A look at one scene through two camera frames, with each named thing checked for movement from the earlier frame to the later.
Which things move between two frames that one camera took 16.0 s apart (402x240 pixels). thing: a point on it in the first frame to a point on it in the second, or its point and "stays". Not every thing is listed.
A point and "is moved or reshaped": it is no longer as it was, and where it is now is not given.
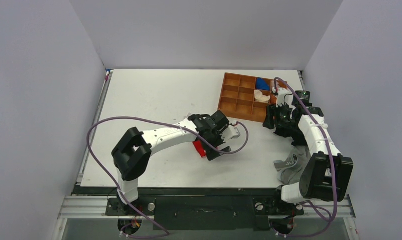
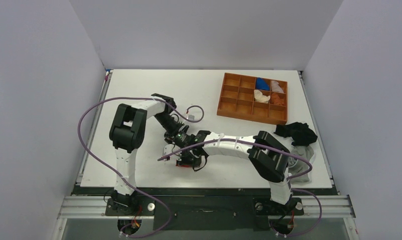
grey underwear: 290,169 stays
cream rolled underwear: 259,96 stays
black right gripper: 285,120 to 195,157
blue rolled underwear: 261,84 stays
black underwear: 292,130 stays
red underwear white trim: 199,148 is moved or reshaped
